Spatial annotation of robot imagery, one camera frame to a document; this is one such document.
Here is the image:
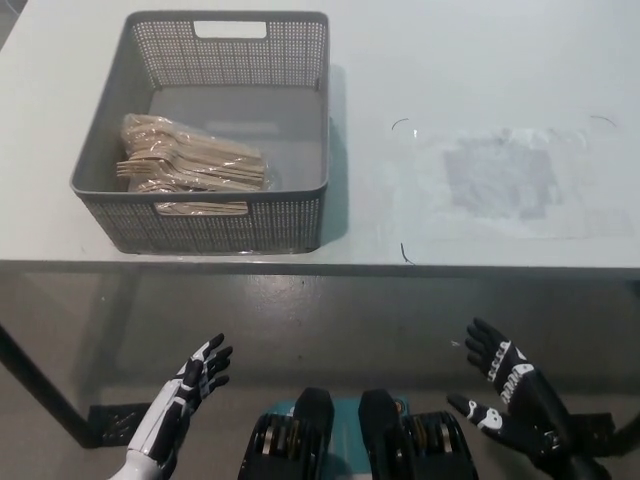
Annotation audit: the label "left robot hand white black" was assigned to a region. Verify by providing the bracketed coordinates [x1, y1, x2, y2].
[112, 333, 234, 480]

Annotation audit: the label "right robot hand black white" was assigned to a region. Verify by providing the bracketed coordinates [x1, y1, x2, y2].
[445, 318, 580, 462]

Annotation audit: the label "bag of wooden cutlery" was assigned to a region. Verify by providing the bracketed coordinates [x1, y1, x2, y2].
[115, 113, 267, 218]

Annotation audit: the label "black table foot plate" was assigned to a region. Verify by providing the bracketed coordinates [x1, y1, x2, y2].
[569, 411, 616, 459]
[87, 402, 152, 448]

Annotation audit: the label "black metal table leg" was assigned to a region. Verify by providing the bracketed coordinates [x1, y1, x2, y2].
[613, 399, 640, 451]
[0, 322, 100, 449]

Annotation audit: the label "robot torso black teal blocks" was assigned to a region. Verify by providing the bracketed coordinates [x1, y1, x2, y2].
[238, 385, 482, 480]

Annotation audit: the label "grey perforated plastic basket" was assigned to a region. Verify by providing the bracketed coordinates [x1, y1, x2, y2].
[69, 10, 333, 256]

